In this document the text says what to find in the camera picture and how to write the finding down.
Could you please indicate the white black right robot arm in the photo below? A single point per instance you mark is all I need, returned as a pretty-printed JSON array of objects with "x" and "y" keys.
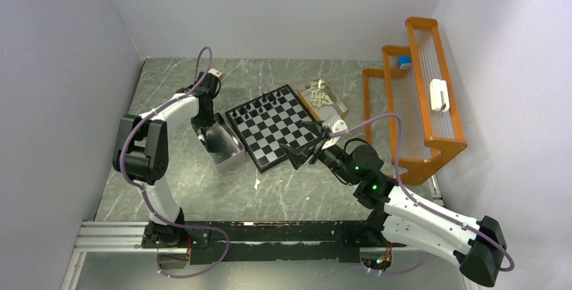
[{"x": 477, "y": 247}]

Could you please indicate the white chess pieces pile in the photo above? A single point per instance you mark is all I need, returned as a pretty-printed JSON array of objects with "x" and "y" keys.
[{"x": 318, "y": 95}]

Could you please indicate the white red card box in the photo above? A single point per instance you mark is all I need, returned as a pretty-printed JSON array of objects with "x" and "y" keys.
[{"x": 216, "y": 73}]

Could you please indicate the orange wooden rack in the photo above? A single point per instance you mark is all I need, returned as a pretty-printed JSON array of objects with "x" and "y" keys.
[{"x": 429, "y": 139}]

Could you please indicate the pink metal tin box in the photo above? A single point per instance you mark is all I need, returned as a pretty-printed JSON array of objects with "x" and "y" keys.
[{"x": 220, "y": 142}]

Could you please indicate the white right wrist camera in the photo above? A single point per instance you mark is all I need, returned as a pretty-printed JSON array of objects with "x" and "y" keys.
[{"x": 334, "y": 127}]

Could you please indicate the blue round object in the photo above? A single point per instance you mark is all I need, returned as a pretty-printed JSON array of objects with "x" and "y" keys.
[{"x": 404, "y": 62}]

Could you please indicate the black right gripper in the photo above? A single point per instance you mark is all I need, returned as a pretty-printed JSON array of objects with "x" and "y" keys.
[{"x": 297, "y": 156}]

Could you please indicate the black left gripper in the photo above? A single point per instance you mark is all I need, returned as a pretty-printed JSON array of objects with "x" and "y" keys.
[{"x": 207, "y": 122}]

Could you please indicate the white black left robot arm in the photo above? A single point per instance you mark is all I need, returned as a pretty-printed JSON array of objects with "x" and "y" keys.
[{"x": 142, "y": 152}]

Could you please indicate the black white chessboard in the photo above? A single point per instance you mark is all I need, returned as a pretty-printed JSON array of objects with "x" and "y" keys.
[{"x": 282, "y": 124}]

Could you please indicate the yellow tray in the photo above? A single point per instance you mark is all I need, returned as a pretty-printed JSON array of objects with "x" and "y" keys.
[{"x": 322, "y": 113}]

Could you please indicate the white plastic clip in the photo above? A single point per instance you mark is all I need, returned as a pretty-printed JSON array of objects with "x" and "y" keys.
[{"x": 439, "y": 96}]

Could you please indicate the black mounting rail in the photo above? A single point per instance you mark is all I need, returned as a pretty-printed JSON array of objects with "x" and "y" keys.
[{"x": 239, "y": 241}]

